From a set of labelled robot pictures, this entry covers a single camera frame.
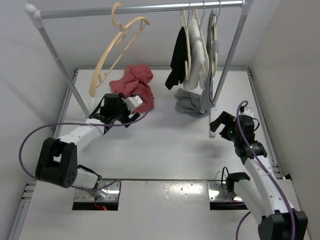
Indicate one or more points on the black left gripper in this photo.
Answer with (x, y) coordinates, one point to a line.
(120, 102)

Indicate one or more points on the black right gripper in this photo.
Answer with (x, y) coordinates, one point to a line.
(224, 118)

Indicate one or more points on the red t shirt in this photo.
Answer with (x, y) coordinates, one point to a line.
(136, 80)

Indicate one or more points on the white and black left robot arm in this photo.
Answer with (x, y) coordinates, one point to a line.
(58, 159)

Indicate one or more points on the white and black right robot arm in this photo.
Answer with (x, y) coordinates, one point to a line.
(276, 217)

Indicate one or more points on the beige hanger under grey garment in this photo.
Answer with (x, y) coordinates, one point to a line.
(214, 50)

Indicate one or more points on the beige hanger under white garment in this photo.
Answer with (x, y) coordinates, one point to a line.
(205, 65)

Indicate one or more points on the beige hanger under black garment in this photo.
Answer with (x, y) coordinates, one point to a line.
(187, 62)

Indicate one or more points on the grey hanging garment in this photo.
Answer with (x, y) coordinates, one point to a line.
(198, 102)

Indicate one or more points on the white hanging garment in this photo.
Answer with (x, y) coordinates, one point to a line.
(196, 76)

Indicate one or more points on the black hanging garment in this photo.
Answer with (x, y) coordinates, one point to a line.
(177, 64)

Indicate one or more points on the silver and white clothes rack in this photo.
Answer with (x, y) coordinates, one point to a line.
(37, 17)

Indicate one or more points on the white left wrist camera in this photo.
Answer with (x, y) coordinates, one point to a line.
(133, 102)

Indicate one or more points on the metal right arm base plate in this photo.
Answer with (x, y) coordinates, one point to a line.
(218, 194)

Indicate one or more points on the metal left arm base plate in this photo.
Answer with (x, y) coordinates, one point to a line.
(109, 194)

